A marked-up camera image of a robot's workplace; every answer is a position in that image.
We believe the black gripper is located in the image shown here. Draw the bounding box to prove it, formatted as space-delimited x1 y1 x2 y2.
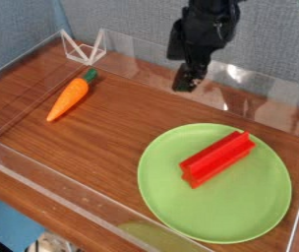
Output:
167 4 240 93

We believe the red rectangular block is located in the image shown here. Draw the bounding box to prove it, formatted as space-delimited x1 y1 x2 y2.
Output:
180 131 255 189

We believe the green round plate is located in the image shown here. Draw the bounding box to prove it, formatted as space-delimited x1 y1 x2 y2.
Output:
137 123 291 244

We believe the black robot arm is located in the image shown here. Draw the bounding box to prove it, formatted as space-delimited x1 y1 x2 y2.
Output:
167 0 243 93

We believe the orange toy carrot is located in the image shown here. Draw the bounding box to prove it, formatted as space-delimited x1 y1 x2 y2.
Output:
45 69 97 122

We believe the clear acrylic enclosure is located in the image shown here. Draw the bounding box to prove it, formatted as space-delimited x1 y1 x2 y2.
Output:
0 31 299 252

